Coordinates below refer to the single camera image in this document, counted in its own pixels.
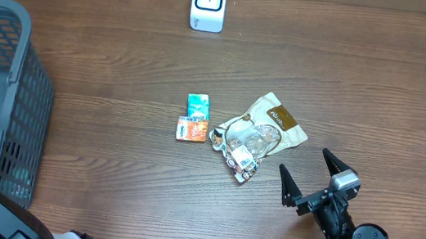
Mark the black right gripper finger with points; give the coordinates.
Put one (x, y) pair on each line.
(290, 191)
(334, 164)

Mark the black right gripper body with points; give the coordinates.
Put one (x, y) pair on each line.
(331, 223)

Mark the brown snack pouch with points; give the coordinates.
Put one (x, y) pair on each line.
(263, 130)

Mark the orange tissue pack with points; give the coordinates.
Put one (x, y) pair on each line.
(191, 129)

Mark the teal tissue pack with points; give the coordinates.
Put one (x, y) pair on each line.
(198, 106)

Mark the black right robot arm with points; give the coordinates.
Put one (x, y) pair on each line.
(363, 231)

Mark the white barcode scanner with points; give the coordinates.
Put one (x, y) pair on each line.
(207, 15)

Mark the grey plastic mesh basket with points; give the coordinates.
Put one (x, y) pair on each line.
(26, 102)

